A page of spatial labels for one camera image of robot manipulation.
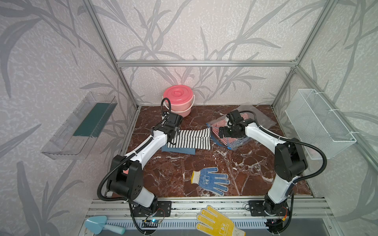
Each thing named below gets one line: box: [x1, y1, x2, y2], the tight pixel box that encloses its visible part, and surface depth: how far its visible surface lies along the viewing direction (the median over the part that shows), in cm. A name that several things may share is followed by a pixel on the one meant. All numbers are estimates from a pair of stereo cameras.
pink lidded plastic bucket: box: [162, 84, 195, 118], surface depth 104 cm
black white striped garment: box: [167, 127, 211, 150], surface depth 98 cm
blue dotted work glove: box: [190, 167, 230, 196], surface depth 84 cm
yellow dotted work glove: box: [195, 205, 247, 236], surface depth 71 cm
